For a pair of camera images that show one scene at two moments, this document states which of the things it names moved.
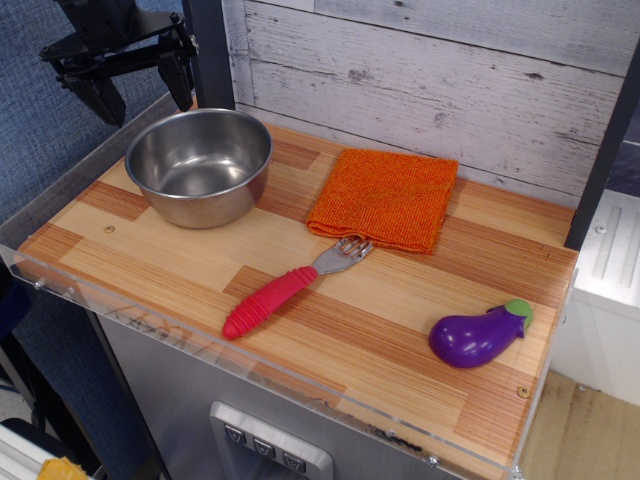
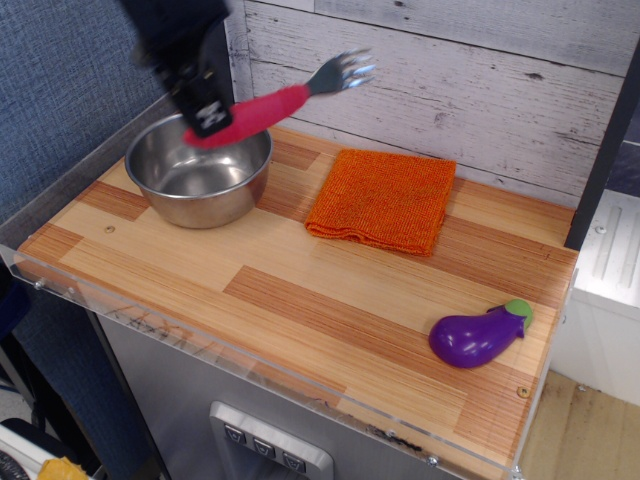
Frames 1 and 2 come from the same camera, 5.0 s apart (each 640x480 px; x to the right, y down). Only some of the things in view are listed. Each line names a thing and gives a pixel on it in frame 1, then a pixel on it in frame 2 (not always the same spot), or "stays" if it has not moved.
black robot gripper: [112, 34] -> [173, 41]
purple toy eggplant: [477, 339] stays
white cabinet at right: [599, 347] stays
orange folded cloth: [396, 202] stays
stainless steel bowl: [201, 167] stays
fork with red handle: [267, 302] -> [262, 109]
